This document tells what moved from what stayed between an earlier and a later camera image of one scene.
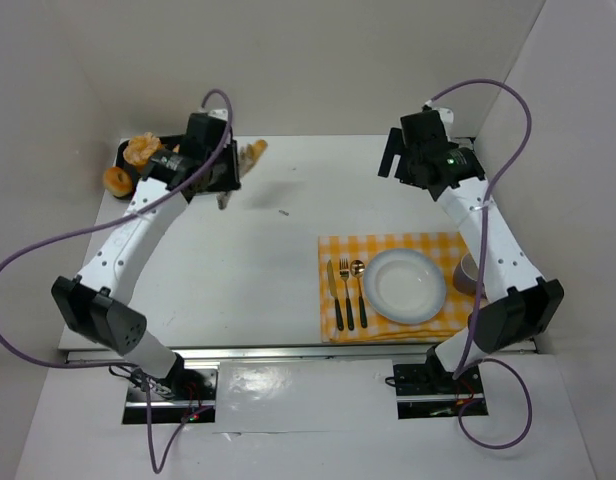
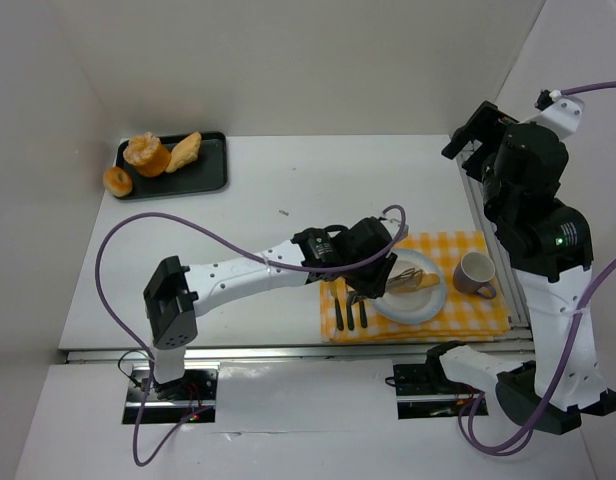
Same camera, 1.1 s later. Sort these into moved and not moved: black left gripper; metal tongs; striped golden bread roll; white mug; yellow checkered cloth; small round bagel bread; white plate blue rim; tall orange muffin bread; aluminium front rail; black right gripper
Moved: striped golden bread roll; black right gripper; metal tongs; black left gripper
Not moved: tall orange muffin bread; small round bagel bread; white mug; aluminium front rail; yellow checkered cloth; white plate blue rim
